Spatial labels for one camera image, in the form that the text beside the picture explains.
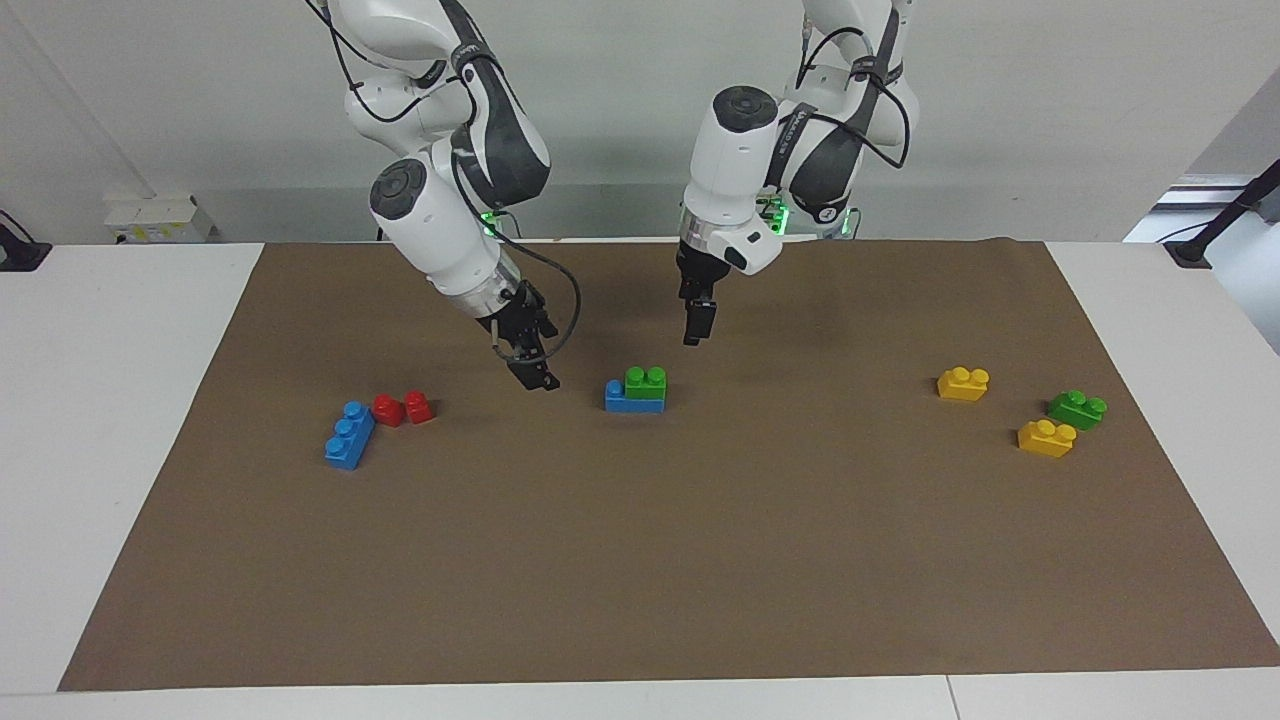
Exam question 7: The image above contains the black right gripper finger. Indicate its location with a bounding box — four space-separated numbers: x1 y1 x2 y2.
494 334 562 394
520 314 559 362

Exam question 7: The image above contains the blue three-stud block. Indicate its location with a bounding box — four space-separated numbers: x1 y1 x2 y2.
323 400 377 471
604 379 667 415

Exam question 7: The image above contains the yellow two-stud block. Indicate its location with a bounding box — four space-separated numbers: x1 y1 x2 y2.
1016 418 1079 460
936 366 992 403

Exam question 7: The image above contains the brown paper table mat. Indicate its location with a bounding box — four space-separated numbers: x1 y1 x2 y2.
58 238 1280 693

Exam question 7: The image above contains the black table clamp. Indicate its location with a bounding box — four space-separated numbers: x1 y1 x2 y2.
0 209 54 274

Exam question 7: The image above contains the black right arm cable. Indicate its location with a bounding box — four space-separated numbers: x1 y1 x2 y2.
305 0 583 363

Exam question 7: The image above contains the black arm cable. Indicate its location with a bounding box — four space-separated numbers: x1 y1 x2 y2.
305 0 583 363
798 25 912 171

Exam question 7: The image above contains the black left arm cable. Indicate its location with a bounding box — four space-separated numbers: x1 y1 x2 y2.
798 25 912 171

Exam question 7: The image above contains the black camera stand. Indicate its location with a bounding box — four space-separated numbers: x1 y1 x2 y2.
1160 158 1280 270

